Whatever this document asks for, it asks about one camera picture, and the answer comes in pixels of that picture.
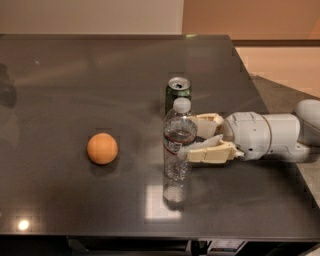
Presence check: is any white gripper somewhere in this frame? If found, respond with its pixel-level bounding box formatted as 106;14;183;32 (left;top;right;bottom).
178;112;271;164

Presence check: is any clear plastic water bottle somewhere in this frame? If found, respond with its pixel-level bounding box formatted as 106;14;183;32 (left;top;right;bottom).
162;97;199;183

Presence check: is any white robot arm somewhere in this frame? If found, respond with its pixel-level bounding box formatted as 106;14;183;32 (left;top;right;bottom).
178;99;320;164

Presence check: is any green soda can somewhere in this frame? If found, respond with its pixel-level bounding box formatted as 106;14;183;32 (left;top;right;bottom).
165;77;192;113

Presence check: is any device under table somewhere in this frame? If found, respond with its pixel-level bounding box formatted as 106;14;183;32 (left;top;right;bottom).
208;239;246;254

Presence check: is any orange ball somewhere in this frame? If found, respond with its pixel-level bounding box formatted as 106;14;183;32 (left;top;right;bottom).
87;133;118;165

